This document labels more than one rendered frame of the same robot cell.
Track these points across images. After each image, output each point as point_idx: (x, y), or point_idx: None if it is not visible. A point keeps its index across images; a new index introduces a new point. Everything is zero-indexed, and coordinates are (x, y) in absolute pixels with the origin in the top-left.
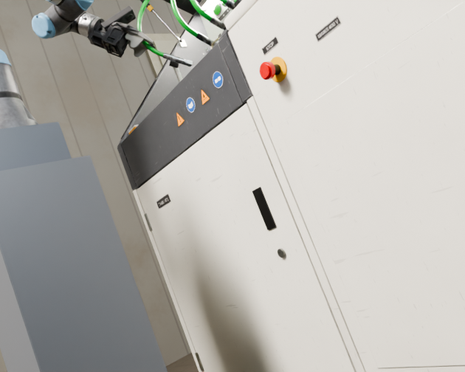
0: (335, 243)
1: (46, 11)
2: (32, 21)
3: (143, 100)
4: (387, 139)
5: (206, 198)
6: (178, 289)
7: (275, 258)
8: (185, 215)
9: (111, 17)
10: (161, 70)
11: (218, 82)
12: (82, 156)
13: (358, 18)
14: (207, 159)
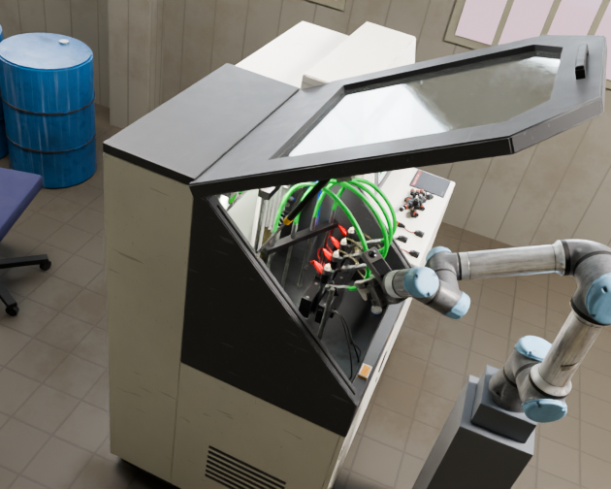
0: (386, 355)
1: (458, 287)
2: (469, 304)
3: (321, 346)
4: (407, 303)
5: (371, 382)
6: (330, 484)
7: (372, 385)
8: (360, 409)
9: (389, 266)
10: (289, 302)
11: (404, 301)
12: (474, 376)
13: (423, 261)
14: (383, 353)
